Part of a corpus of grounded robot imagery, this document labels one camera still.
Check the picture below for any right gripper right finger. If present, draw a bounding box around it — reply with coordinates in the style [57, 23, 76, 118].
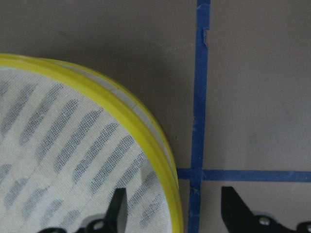
[221, 186, 311, 233]

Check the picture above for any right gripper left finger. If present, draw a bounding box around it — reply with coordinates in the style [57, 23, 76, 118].
[36, 188, 128, 233]

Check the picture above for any yellow steamer basket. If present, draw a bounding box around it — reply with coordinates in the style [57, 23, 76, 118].
[0, 54, 184, 233]

